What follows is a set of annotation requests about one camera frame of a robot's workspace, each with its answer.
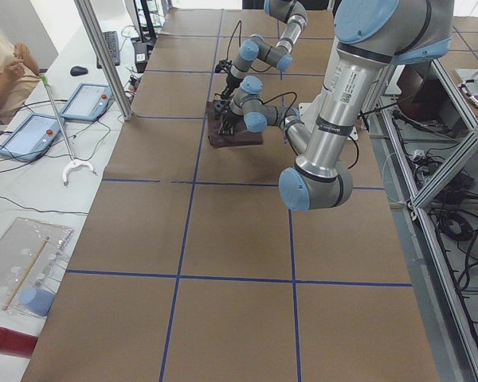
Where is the near teach pendant tablet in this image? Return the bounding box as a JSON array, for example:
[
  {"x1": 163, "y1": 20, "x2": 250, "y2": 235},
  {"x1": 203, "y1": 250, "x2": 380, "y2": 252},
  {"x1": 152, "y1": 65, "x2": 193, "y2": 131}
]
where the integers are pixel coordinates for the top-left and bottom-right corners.
[{"x1": 0, "y1": 113, "x2": 61, "y2": 162}]

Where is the right black braided cable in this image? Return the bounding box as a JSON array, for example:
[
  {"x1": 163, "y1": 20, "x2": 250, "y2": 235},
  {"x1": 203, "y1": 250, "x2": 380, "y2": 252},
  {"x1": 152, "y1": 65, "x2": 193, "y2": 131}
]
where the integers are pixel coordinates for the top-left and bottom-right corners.
[{"x1": 214, "y1": 21, "x2": 244, "y2": 68}]

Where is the wooden dowel rod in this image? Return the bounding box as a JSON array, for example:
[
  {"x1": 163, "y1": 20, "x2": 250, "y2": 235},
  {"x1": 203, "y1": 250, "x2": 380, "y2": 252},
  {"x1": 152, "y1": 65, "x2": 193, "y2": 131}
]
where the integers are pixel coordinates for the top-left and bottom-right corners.
[{"x1": 2, "y1": 236, "x2": 50, "y2": 311}]

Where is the light blue plastic cup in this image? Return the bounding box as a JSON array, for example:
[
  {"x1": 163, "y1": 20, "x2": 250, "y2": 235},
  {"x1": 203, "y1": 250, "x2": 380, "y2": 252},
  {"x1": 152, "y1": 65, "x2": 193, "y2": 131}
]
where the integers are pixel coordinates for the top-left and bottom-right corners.
[{"x1": 19, "y1": 287, "x2": 55, "y2": 317}]

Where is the brown t-shirt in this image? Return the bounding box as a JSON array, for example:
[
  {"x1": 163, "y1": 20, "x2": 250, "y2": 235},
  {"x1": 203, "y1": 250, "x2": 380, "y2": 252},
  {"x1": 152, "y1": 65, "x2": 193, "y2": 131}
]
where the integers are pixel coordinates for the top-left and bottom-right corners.
[{"x1": 206, "y1": 101, "x2": 264, "y2": 148}]

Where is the black computer mouse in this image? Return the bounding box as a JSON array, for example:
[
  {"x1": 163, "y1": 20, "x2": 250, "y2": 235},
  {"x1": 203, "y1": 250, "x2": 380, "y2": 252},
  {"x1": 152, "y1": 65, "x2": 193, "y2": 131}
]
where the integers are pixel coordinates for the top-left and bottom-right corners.
[{"x1": 70, "y1": 65, "x2": 88, "y2": 76}]

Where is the black braided cable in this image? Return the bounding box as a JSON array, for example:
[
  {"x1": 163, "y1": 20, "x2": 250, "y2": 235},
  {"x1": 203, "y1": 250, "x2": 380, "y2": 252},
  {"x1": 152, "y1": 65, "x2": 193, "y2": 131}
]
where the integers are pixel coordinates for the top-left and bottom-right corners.
[
  {"x1": 258, "y1": 92, "x2": 304, "y2": 145},
  {"x1": 214, "y1": 21, "x2": 244, "y2": 68}
]

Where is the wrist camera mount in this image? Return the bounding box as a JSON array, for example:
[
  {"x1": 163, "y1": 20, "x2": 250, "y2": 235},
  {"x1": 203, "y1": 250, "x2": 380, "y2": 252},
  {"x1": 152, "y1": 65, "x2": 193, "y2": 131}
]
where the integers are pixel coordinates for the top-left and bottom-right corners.
[
  {"x1": 214, "y1": 60, "x2": 233, "y2": 75},
  {"x1": 213, "y1": 99, "x2": 229, "y2": 120}
]

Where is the left black braided cable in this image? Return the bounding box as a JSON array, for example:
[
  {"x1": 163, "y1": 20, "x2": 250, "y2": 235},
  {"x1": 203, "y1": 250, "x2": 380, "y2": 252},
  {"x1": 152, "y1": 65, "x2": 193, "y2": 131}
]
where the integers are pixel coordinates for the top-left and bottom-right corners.
[{"x1": 258, "y1": 92, "x2": 304, "y2": 145}]

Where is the teach pendant tablet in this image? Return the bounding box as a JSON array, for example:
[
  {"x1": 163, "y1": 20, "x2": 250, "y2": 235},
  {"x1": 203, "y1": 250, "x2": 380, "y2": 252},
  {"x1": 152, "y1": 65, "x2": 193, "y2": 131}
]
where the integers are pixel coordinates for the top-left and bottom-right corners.
[
  {"x1": 0, "y1": 113, "x2": 61, "y2": 162},
  {"x1": 60, "y1": 83, "x2": 113, "y2": 122}
]

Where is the far teach pendant tablet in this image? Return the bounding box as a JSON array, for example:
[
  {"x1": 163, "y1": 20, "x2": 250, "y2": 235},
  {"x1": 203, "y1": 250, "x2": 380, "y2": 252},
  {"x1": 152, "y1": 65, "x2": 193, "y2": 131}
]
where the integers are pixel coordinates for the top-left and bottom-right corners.
[{"x1": 60, "y1": 83, "x2": 113, "y2": 122}]

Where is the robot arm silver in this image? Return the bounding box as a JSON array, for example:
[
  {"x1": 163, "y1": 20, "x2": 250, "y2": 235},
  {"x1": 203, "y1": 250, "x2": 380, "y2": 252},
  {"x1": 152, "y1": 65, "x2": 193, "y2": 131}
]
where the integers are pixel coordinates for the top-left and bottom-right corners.
[
  {"x1": 215, "y1": 1, "x2": 308, "y2": 99},
  {"x1": 215, "y1": 1, "x2": 454, "y2": 211}
]

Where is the white reacher grabber tool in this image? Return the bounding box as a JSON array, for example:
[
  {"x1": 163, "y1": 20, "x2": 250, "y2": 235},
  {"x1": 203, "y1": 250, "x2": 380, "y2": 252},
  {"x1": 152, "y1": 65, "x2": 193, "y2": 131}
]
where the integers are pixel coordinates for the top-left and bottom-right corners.
[{"x1": 40, "y1": 74, "x2": 97, "y2": 186}]

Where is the black computer keyboard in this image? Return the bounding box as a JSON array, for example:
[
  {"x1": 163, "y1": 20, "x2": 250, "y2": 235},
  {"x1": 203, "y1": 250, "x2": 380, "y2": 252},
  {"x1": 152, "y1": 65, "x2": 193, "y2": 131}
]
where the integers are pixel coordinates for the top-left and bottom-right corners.
[{"x1": 102, "y1": 31, "x2": 120, "y2": 66}]

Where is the seated person beige shirt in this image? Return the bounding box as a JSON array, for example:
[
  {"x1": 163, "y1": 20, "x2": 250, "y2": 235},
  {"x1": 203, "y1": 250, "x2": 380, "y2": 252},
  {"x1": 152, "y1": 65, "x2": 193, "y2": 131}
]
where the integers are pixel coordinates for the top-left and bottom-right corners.
[{"x1": 0, "y1": 34, "x2": 41, "y2": 124}]

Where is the aluminium frame post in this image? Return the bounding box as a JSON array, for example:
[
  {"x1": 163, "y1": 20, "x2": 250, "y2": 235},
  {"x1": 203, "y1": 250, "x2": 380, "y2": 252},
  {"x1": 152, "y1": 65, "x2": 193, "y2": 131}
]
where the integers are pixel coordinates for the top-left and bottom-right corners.
[{"x1": 74, "y1": 0, "x2": 133, "y2": 121}]

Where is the red object at edge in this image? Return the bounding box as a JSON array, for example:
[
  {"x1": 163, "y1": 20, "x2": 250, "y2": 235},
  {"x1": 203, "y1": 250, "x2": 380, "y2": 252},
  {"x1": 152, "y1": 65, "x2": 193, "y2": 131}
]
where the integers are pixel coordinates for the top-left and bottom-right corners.
[{"x1": 0, "y1": 326, "x2": 38, "y2": 358}]

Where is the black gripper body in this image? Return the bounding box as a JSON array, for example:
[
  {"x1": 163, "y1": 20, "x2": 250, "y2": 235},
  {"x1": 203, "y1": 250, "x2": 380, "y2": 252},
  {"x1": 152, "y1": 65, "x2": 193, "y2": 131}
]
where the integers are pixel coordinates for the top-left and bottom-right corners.
[
  {"x1": 223, "y1": 108, "x2": 242, "y2": 124},
  {"x1": 226, "y1": 74, "x2": 239, "y2": 90}
]

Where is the blue tape line lengthwise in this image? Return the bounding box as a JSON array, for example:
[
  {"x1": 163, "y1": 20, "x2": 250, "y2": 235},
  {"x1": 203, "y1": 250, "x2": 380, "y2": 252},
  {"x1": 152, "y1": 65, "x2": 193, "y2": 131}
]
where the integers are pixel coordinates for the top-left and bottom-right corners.
[{"x1": 276, "y1": 19, "x2": 303, "y2": 382}]

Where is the silver foil bag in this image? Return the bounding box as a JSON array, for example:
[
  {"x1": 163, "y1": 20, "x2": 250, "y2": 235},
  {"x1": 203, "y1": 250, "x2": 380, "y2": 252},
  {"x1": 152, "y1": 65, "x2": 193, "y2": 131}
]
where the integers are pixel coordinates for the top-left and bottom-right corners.
[{"x1": 0, "y1": 217, "x2": 73, "y2": 307}]

